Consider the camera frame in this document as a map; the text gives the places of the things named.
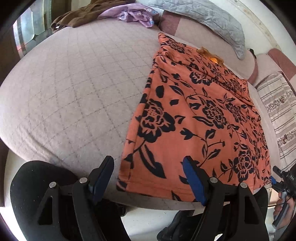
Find grey quilted blanket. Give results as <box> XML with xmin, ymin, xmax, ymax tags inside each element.
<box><xmin>149</xmin><ymin>0</ymin><xmax>245</xmax><ymax>60</ymax></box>

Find orange floral black-print blouse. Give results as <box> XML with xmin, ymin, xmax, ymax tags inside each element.
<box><xmin>116</xmin><ymin>33</ymin><xmax>271</xmax><ymax>202</ymax></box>

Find striped floral pillow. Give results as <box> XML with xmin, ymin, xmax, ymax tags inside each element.
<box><xmin>256</xmin><ymin>72</ymin><xmax>295</xmax><ymax>171</ymax></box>

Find black sunglasses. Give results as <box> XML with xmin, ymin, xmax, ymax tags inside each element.
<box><xmin>248</xmin><ymin>48</ymin><xmax>257</xmax><ymax>59</ymax></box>

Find brown garment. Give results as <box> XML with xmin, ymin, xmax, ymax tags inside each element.
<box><xmin>51</xmin><ymin>0</ymin><xmax>135</xmax><ymax>32</ymax></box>

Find person right hand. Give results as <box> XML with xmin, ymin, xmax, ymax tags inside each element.
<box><xmin>273</xmin><ymin>192</ymin><xmax>295</xmax><ymax>230</ymax></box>

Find purple floral garment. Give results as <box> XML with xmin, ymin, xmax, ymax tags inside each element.
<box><xmin>97</xmin><ymin>3</ymin><xmax>160</xmax><ymax>28</ymax></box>

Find pink quilted sofa bed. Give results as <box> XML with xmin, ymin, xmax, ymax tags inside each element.
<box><xmin>1</xmin><ymin>18</ymin><xmax>295</xmax><ymax>210</ymax></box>

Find stained glass wooden door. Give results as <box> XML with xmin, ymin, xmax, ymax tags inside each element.
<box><xmin>1</xmin><ymin>1</ymin><xmax>71</xmax><ymax>81</ymax></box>

